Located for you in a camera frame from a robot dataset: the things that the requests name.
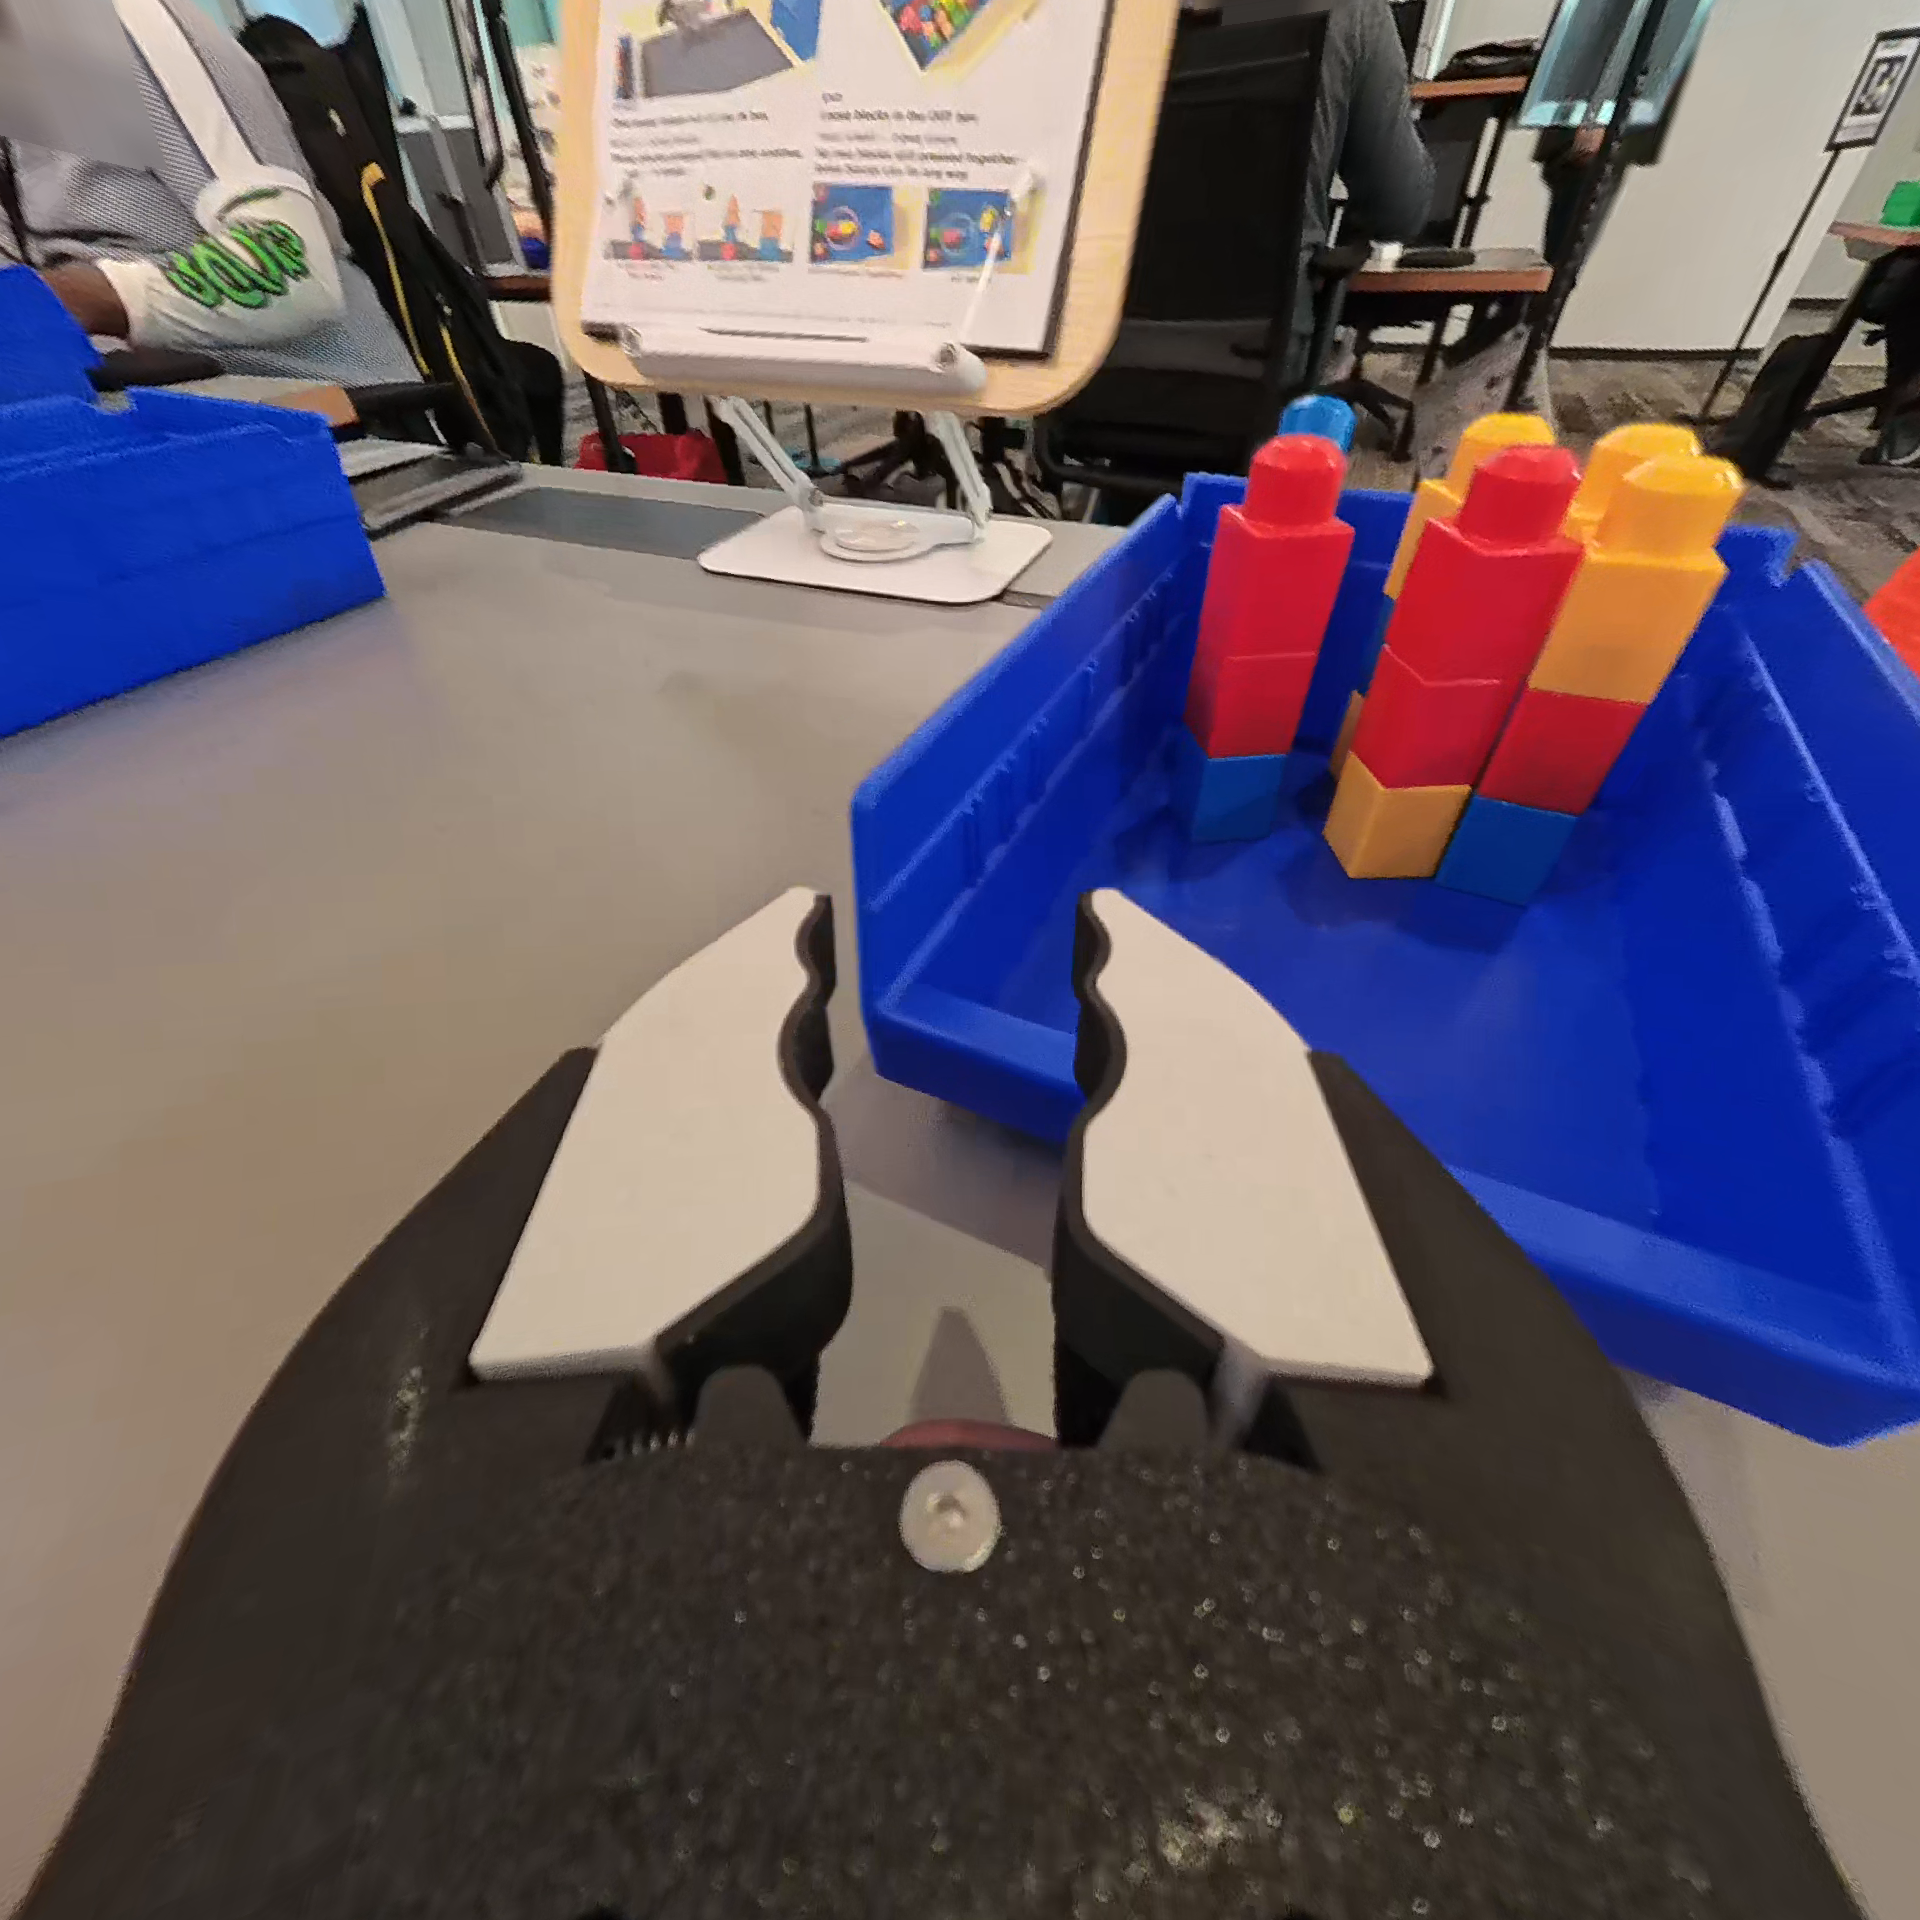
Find black backpack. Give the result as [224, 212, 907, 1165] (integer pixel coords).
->
[240, 7, 566, 460]

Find blue plastic bin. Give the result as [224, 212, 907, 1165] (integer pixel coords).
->
[849, 468, 1920, 1448]
[0, 268, 384, 740]

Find black folder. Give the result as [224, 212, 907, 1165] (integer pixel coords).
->
[343, 438, 528, 540]

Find black office chair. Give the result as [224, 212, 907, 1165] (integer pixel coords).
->
[1037, 7, 1337, 528]

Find instruction sheet on white stand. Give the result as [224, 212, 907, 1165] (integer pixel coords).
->
[550, 0, 1182, 606]

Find small framed sign stand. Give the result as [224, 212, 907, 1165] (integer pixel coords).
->
[1696, 27, 1920, 429]

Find red bag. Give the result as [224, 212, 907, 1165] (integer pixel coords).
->
[576, 428, 730, 484]

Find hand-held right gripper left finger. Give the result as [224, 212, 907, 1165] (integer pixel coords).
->
[466, 885, 855, 1445]

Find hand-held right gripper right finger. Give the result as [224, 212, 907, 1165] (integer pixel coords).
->
[1054, 887, 1438, 1445]

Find dark grey desk mat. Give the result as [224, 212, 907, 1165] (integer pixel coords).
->
[435, 479, 813, 559]

